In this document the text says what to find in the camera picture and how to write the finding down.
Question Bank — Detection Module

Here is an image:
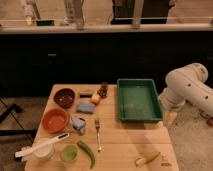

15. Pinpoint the blue towel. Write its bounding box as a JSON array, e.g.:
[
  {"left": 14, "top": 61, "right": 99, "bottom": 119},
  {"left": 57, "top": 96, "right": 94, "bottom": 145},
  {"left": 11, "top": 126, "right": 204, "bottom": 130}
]
[{"left": 76, "top": 102, "right": 95, "bottom": 114}]

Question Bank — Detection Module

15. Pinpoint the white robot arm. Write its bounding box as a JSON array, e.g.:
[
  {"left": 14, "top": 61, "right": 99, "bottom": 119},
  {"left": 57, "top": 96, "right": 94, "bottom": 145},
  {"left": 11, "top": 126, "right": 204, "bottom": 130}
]
[{"left": 159, "top": 63, "right": 213, "bottom": 117}]

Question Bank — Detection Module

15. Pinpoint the orange yellow fruit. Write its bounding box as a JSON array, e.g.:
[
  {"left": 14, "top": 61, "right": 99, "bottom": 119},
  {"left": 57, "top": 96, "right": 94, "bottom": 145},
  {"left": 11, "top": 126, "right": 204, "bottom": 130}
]
[{"left": 91, "top": 94, "right": 101, "bottom": 105}]

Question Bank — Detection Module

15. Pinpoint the yellow black sponge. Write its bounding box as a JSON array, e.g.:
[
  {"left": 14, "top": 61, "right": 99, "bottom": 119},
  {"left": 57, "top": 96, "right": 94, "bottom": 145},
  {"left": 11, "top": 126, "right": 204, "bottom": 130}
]
[{"left": 79, "top": 89, "right": 94, "bottom": 98}]

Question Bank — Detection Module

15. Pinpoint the green plastic tray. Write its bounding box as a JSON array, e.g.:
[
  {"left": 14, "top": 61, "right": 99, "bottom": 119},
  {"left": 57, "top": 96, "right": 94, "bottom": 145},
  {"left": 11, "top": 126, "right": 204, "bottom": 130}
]
[{"left": 117, "top": 79, "right": 163, "bottom": 122}]

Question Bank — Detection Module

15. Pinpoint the silver metal fork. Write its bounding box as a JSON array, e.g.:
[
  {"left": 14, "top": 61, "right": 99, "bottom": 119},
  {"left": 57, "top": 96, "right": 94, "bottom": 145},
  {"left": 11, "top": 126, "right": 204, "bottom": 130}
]
[{"left": 95, "top": 119, "right": 102, "bottom": 152}]

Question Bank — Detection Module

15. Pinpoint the dark maroon bowl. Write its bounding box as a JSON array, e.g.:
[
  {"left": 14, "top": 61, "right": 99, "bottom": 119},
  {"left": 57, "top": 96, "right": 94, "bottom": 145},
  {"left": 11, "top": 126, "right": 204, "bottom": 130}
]
[{"left": 53, "top": 88, "right": 75, "bottom": 109}]

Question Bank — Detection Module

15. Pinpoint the crumpled blue white cloth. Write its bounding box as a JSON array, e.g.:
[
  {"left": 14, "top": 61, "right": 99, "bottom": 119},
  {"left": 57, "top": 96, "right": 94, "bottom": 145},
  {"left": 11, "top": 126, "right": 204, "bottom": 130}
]
[{"left": 70, "top": 116, "right": 86, "bottom": 135}]

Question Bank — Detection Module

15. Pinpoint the orange bowl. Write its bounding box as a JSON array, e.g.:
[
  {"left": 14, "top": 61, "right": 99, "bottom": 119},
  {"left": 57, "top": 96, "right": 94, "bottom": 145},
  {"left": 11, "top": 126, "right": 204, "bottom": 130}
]
[{"left": 42, "top": 108, "right": 70, "bottom": 134}]

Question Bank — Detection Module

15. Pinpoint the green chili pepper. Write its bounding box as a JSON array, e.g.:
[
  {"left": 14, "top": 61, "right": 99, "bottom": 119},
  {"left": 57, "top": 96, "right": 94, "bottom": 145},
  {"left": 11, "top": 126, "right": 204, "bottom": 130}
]
[{"left": 77, "top": 140, "right": 96, "bottom": 169}]

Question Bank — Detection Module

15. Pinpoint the green plastic cup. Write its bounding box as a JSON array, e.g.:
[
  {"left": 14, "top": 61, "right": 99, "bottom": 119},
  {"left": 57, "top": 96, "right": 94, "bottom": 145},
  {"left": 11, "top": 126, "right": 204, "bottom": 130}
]
[{"left": 60, "top": 145, "right": 78, "bottom": 163}]

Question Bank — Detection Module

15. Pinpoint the yellow banana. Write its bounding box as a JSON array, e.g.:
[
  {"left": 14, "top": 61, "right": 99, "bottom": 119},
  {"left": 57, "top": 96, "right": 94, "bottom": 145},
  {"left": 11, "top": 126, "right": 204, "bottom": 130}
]
[{"left": 135, "top": 152, "right": 160, "bottom": 167}]

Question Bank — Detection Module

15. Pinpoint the white cup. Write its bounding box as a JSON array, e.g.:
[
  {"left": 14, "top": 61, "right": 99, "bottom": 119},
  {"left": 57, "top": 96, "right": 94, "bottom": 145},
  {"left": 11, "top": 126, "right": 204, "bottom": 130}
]
[{"left": 33, "top": 144, "right": 55, "bottom": 160}]

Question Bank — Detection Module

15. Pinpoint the green box on ledge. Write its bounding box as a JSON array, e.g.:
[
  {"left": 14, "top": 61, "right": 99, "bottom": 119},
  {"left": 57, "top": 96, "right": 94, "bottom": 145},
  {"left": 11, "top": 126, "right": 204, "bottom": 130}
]
[{"left": 36, "top": 20, "right": 54, "bottom": 26}]

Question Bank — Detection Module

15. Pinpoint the black stand leg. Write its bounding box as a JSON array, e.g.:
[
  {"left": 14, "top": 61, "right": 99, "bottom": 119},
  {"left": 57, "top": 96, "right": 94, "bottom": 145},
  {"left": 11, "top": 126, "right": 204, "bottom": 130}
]
[{"left": 0, "top": 98, "right": 37, "bottom": 137}]

